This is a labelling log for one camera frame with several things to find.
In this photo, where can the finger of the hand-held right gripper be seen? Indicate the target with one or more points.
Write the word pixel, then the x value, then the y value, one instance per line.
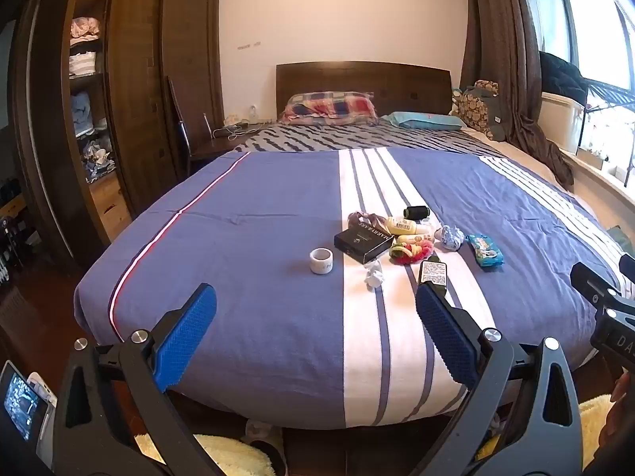
pixel 593 282

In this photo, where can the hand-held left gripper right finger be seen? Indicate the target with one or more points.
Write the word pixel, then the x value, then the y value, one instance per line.
pixel 446 337

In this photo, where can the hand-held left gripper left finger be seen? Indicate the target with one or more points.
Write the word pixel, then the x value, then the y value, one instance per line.
pixel 186 337

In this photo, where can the colourful pipe cleaner bundle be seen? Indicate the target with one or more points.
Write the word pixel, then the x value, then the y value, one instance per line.
pixel 411 252

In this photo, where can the cream plastic bottle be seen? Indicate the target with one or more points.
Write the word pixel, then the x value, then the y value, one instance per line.
pixel 403 226

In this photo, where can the black card with code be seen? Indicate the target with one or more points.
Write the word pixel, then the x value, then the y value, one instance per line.
pixel 433 271

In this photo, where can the crumpled white paper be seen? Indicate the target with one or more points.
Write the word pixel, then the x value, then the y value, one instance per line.
pixel 374 276

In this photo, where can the blue wet wipes packet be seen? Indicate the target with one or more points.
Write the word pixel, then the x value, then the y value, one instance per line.
pixel 485 250

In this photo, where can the crumpled blue white wrapper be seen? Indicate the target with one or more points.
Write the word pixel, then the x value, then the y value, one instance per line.
pixel 449 237

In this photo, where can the yellow fluffy rug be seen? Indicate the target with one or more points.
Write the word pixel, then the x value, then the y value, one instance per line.
pixel 223 456

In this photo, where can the black flat box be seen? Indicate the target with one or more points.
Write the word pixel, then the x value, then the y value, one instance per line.
pixel 360 244

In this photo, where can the black thread spool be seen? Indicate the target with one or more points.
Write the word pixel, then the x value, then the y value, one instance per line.
pixel 415 212

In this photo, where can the white tape roll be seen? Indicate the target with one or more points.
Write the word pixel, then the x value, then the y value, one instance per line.
pixel 321 261

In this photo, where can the black metal rack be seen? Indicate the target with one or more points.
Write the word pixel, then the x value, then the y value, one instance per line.
pixel 612 129

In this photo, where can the white storage box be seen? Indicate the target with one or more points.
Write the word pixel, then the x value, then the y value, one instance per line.
pixel 560 121

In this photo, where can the small screen device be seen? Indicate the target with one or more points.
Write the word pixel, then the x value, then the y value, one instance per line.
pixel 22 404

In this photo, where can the dark wooden nightstand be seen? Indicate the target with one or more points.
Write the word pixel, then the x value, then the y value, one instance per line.
pixel 218 148

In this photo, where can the black jacket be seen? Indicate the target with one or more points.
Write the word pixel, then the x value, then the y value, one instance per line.
pixel 560 77

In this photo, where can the dark chair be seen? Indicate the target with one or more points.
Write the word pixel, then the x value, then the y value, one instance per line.
pixel 181 129

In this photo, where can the patterned brown bag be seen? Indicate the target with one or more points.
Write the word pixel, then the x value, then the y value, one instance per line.
pixel 474 106

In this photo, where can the teal pillow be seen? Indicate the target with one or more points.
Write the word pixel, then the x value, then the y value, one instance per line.
pixel 421 120

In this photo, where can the dark wavy patterned sheet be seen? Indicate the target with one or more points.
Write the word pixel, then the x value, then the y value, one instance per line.
pixel 322 139

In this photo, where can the brown curtain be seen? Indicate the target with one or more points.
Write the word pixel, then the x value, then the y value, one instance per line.
pixel 501 59

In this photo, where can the blue folded clothes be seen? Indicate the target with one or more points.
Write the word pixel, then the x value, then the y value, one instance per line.
pixel 87 111

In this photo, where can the dark wooden wardrobe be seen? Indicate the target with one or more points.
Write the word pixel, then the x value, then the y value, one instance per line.
pixel 144 84

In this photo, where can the plaid pillow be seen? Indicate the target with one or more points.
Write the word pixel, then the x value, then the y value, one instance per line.
pixel 330 106

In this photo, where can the window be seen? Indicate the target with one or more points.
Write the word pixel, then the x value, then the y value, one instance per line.
pixel 590 15

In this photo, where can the wooden headboard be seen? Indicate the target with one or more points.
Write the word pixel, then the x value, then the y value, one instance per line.
pixel 362 77

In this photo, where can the pink folded clothes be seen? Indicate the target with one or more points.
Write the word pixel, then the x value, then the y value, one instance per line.
pixel 85 29

